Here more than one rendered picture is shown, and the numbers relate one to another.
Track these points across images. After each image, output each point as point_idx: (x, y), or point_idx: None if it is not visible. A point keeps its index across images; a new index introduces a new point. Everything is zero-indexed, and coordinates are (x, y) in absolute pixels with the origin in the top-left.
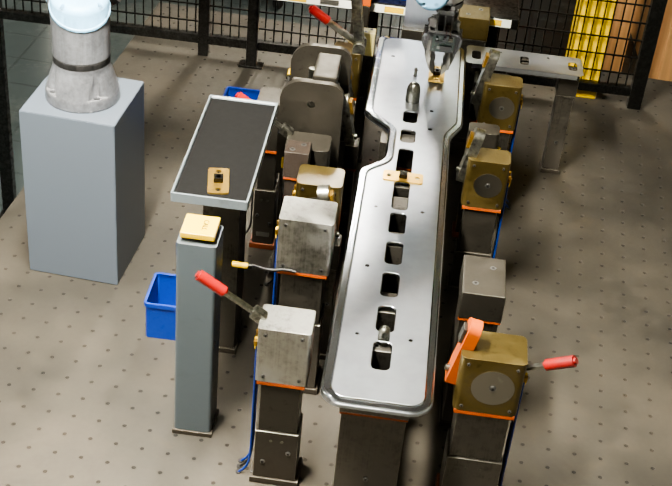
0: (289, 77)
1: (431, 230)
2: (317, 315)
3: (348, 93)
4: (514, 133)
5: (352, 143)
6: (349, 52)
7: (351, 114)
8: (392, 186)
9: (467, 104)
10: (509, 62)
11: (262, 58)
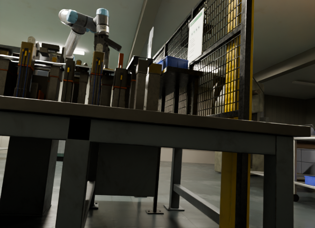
0: None
1: None
2: None
3: (55, 56)
4: (94, 75)
5: (49, 71)
6: (63, 46)
7: (52, 61)
8: (17, 61)
9: (145, 104)
10: (132, 66)
11: None
